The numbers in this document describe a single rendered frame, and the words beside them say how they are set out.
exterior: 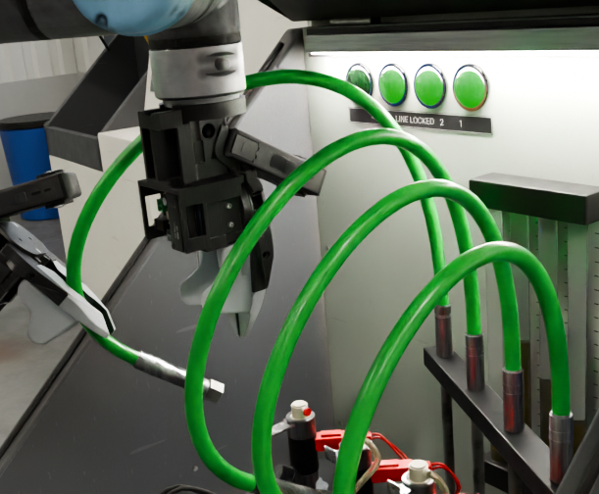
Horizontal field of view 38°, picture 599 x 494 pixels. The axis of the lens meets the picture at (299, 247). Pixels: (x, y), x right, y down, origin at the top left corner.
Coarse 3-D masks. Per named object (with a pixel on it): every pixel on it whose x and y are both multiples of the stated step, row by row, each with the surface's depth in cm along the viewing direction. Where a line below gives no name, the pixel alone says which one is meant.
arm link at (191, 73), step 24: (192, 48) 67; (216, 48) 67; (240, 48) 70; (168, 72) 68; (192, 72) 67; (216, 72) 68; (240, 72) 70; (168, 96) 68; (192, 96) 68; (216, 96) 68
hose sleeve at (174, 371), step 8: (144, 352) 86; (136, 360) 86; (144, 360) 86; (152, 360) 86; (160, 360) 87; (136, 368) 86; (144, 368) 86; (152, 368) 86; (160, 368) 86; (168, 368) 87; (176, 368) 87; (160, 376) 87; (168, 376) 87; (176, 376) 87; (184, 376) 87; (176, 384) 87; (184, 384) 87; (208, 384) 88
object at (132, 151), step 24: (264, 72) 82; (288, 72) 83; (312, 72) 83; (360, 96) 85; (384, 120) 86; (120, 168) 81; (408, 168) 89; (96, 192) 81; (432, 216) 90; (72, 240) 81; (432, 240) 91; (72, 264) 82; (432, 264) 92; (72, 288) 82; (96, 336) 84
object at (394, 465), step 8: (384, 464) 78; (392, 464) 78; (400, 464) 78; (408, 464) 78; (376, 472) 78; (384, 472) 78; (392, 472) 78; (400, 472) 78; (376, 480) 78; (384, 480) 78; (392, 480) 78; (400, 480) 78
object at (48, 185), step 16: (48, 176) 81; (64, 176) 81; (0, 192) 81; (16, 192) 81; (32, 192) 81; (48, 192) 81; (64, 192) 81; (80, 192) 84; (0, 208) 81; (16, 208) 81; (32, 208) 82; (48, 208) 82
